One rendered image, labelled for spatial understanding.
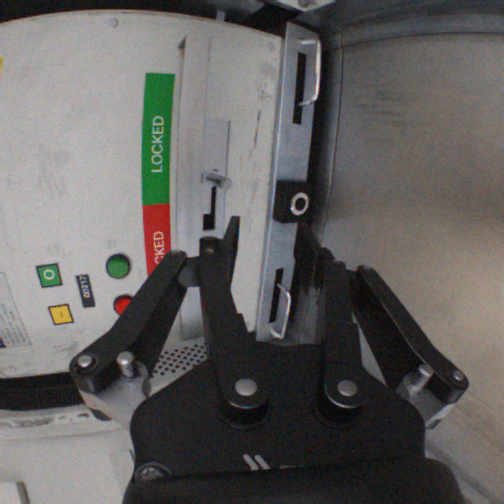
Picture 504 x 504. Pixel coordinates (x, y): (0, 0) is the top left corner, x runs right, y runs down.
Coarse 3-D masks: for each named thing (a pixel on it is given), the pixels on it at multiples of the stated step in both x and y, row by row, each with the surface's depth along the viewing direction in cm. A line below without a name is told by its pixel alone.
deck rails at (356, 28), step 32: (352, 0) 19; (384, 0) 17; (416, 0) 14; (448, 0) 12; (480, 0) 9; (352, 32) 25; (384, 32) 21; (416, 32) 18; (448, 32) 15; (480, 32) 12
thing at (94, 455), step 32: (0, 448) 22; (32, 448) 26; (64, 448) 28; (96, 448) 31; (128, 448) 33; (0, 480) 18; (32, 480) 21; (64, 480) 24; (96, 480) 27; (128, 480) 28
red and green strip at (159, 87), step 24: (144, 96) 24; (168, 96) 26; (144, 120) 26; (168, 120) 27; (144, 144) 27; (168, 144) 28; (144, 168) 28; (168, 168) 29; (144, 192) 29; (168, 192) 30; (144, 216) 30; (168, 216) 32; (144, 240) 31; (168, 240) 33
